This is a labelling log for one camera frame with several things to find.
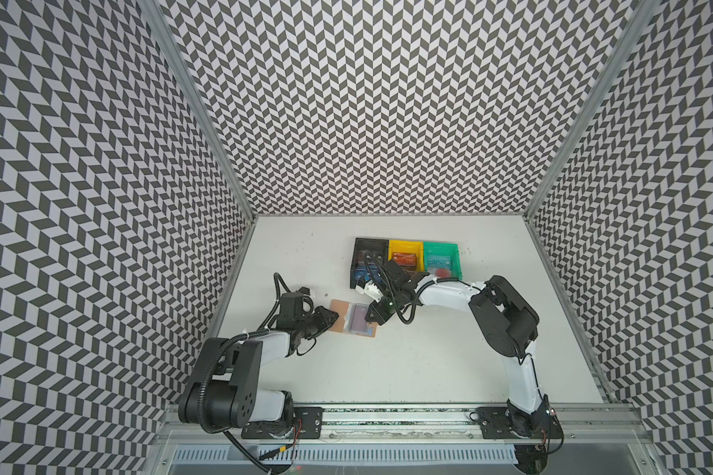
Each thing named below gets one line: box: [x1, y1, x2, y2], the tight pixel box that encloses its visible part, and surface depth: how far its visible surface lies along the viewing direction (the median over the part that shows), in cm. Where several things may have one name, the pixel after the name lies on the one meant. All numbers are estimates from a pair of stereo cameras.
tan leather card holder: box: [327, 298, 379, 338], surface depth 91 cm
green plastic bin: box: [422, 241, 464, 281], surface depth 103 cm
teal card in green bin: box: [427, 255, 452, 269], surface depth 104 cm
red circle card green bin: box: [427, 267, 453, 279], surface depth 102 cm
